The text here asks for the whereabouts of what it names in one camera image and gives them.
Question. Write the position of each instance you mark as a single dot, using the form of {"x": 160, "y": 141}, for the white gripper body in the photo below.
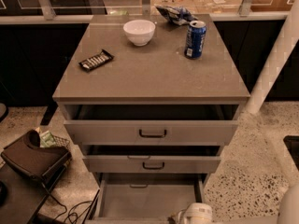
{"x": 199, "y": 213}

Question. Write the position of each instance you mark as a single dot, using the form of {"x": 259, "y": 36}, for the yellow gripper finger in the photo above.
{"x": 178, "y": 217}

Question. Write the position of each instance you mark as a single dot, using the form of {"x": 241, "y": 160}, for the grey drawer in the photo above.
{"x": 143, "y": 198}
{"x": 166, "y": 125}
{"x": 152, "y": 159}

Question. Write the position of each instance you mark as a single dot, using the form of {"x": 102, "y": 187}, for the grey drawer cabinet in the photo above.
{"x": 155, "y": 74}

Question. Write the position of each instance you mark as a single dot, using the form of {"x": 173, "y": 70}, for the black table at left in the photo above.
{"x": 24, "y": 199}

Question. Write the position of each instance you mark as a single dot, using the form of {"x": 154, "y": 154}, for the black device on stand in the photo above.
{"x": 28, "y": 158}

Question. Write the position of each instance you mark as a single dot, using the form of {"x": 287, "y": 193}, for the black snack bar packet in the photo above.
{"x": 96, "y": 61}

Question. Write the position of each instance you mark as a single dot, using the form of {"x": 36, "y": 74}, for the blue soda can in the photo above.
{"x": 195, "y": 38}

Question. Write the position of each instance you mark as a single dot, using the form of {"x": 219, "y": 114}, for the white bowl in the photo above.
{"x": 139, "y": 32}

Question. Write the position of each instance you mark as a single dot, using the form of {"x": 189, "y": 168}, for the blue chip bag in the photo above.
{"x": 176, "y": 15}

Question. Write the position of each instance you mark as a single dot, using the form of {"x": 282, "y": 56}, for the wire basket with green packet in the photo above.
{"x": 48, "y": 139}

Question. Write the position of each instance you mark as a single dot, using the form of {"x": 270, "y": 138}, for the white diagonal post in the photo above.
{"x": 278, "y": 56}

